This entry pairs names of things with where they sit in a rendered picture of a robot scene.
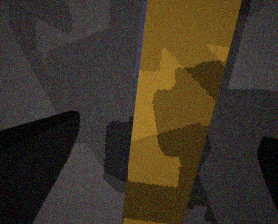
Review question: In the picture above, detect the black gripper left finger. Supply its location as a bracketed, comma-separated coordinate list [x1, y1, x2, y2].
[0, 111, 80, 224]

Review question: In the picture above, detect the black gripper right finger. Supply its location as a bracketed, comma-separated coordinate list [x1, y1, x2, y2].
[257, 137, 278, 211]

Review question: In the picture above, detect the yellow bar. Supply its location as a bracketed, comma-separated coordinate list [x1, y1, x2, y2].
[121, 0, 242, 224]

